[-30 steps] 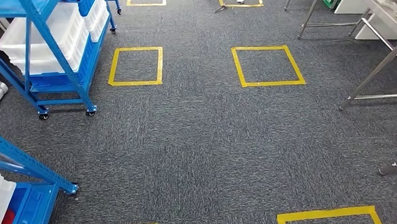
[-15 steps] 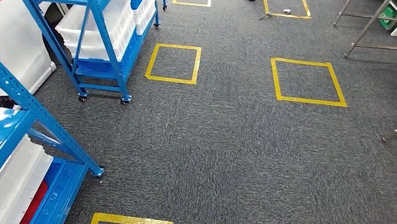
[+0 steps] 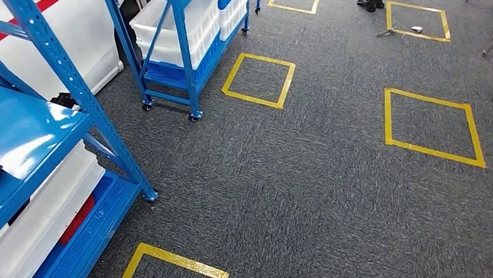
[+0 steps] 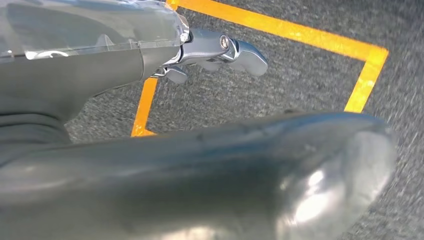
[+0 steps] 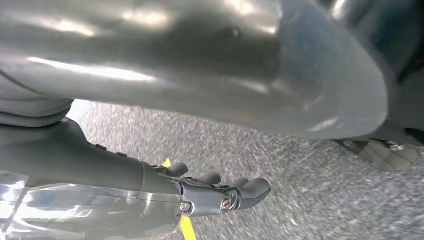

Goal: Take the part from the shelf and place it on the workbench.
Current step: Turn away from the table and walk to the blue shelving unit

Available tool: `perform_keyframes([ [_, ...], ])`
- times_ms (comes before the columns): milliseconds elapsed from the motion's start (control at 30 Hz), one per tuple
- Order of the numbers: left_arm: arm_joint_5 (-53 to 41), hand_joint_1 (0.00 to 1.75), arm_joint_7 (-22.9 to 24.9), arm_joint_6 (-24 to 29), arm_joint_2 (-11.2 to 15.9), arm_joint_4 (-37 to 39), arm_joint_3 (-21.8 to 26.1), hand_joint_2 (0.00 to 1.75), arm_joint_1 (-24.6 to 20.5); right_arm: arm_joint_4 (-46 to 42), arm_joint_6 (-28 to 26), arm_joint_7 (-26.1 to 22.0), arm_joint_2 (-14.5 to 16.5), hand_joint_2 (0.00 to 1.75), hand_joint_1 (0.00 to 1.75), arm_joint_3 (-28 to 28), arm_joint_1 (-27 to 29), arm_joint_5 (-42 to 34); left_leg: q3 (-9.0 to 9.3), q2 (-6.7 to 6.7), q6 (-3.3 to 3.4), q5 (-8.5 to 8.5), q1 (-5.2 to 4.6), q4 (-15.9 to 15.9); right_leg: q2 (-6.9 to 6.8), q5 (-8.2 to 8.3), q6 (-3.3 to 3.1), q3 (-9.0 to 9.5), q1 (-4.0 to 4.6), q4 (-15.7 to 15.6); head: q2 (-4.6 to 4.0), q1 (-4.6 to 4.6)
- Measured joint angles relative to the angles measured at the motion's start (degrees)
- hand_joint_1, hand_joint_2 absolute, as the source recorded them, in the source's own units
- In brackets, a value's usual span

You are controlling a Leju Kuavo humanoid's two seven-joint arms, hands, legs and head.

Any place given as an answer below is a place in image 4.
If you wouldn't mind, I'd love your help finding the yellow floor tape square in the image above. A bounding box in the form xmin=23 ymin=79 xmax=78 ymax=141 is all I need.
xmin=130 ymin=0 xmax=390 ymax=138

